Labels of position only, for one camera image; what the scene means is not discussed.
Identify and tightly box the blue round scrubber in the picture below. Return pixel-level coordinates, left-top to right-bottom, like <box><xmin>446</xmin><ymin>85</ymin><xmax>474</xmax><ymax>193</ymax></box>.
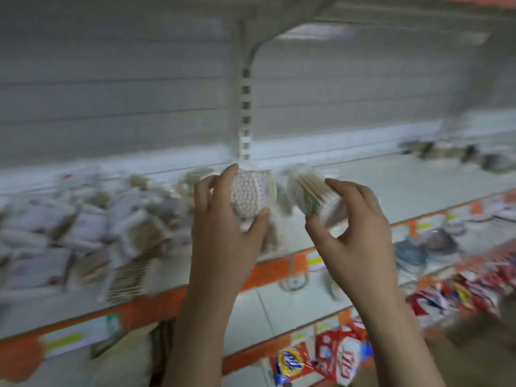
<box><xmin>394</xmin><ymin>238</ymin><xmax>429</xmax><ymax>274</ymax></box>

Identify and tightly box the red white detergent packet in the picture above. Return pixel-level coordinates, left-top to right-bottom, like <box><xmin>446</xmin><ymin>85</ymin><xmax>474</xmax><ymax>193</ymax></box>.
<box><xmin>314</xmin><ymin>323</ymin><xmax>373</xmax><ymax>386</ymax></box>

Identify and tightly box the white slotted shelf upright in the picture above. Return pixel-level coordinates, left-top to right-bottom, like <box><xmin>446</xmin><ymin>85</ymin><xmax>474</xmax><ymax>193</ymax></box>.
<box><xmin>230</xmin><ymin>20</ymin><xmax>259</xmax><ymax>162</ymax></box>

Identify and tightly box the white overhead shelf with bracket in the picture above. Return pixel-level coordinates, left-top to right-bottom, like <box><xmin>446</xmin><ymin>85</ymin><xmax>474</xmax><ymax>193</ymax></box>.
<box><xmin>238</xmin><ymin>0</ymin><xmax>516</xmax><ymax>49</ymax></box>

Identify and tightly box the person's left hand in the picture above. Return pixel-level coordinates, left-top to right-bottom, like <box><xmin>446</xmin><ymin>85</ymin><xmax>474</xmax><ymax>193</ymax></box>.
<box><xmin>189</xmin><ymin>163</ymin><xmax>271</xmax><ymax>303</ymax></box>

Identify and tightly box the beige cloth bag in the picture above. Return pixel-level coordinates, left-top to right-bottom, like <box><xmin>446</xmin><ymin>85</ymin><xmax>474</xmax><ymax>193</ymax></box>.
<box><xmin>88</xmin><ymin>321</ymin><xmax>162</xmax><ymax>387</ymax></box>

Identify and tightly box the purple round scrubber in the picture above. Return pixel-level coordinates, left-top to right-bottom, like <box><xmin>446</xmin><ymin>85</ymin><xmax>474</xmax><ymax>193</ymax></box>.
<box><xmin>421</xmin><ymin>228</ymin><xmax>461</xmax><ymax>256</ymax></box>

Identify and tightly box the clear cotton swab pack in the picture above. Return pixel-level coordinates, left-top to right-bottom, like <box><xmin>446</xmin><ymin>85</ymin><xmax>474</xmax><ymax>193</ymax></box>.
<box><xmin>286</xmin><ymin>164</ymin><xmax>349</xmax><ymax>229</ymax></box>

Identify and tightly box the round cotton swab pack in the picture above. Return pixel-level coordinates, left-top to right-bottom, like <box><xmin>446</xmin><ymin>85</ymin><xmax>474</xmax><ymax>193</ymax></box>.
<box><xmin>229</xmin><ymin>168</ymin><xmax>277</xmax><ymax>220</ymax></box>

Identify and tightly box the metal ring item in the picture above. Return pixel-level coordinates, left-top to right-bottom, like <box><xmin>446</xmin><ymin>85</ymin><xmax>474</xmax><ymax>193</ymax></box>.
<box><xmin>278</xmin><ymin>273</ymin><xmax>308</xmax><ymax>293</ymax></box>

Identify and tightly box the pile of cotton swab packets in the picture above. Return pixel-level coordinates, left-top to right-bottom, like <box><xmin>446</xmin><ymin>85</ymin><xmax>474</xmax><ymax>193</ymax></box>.
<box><xmin>0</xmin><ymin>167</ymin><xmax>218</xmax><ymax>304</ymax></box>

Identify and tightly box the person's right hand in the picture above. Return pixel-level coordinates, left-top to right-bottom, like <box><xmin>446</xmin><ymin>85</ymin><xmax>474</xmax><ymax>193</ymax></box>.
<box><xmin>305</xmin><ymin>178</ymin><xmax>400</xmax><ymax>309</ymax></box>

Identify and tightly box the row of dark small items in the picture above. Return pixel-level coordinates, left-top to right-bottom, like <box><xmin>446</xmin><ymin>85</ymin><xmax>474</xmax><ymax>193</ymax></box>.
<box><xmin>398</xmin><ymin>139</ymin><xmax>516</xmax><ymax>174</ymax></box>

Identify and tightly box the white yellow price label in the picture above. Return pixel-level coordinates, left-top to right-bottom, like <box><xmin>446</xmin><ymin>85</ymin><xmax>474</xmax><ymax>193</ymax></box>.
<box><xmin>306</xmin><ymin>250</ymin><xmax>326</xmax><ymax>272</ymax></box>
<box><xmin>40</xmin><ymin>313</ymin><xmax>123</xmax><ymax>357</ymax></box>
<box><xmin>414</xmin><ymin>217</ymin><xmax>437</xmax><ymax>235</ymax></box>

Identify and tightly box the white shelf with orange edge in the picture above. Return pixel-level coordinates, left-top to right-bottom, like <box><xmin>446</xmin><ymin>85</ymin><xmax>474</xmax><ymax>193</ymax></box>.
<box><xmin>222</xmin><ymin>227</ymin><xmax>516</xmax><ymax>376</ymax></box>
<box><xmin>0</xmin><ymin>148</ymin><xmax>516</xmax><ymax>381</ymax></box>

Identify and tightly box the yellow blue detergent packet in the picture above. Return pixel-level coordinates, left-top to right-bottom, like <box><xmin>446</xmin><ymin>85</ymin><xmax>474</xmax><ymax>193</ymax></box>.
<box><xmin>273</xmin><ymin>345</ymin><xmax>316</xmax><ymax>386</ymax></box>

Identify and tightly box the pile of red packets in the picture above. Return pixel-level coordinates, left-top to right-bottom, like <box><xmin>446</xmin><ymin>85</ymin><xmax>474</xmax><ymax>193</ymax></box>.
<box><xmin>405</xmin><ymin>254</ymin><xmax>516</xmax><ymax>325</ymax></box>

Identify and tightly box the person's left forearm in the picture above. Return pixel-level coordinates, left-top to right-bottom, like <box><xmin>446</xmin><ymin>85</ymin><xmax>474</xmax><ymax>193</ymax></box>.
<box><xmin>162</xmin><ymin>287</ymin><xmax>243</xmax><ymax>387</ymax></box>

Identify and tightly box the person's right forearm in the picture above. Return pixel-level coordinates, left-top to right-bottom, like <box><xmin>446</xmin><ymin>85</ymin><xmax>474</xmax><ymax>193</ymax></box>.
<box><xmin>354</xmin><ymin>289</ymin><xmax>446</xmax><ymax>387</ymax></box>

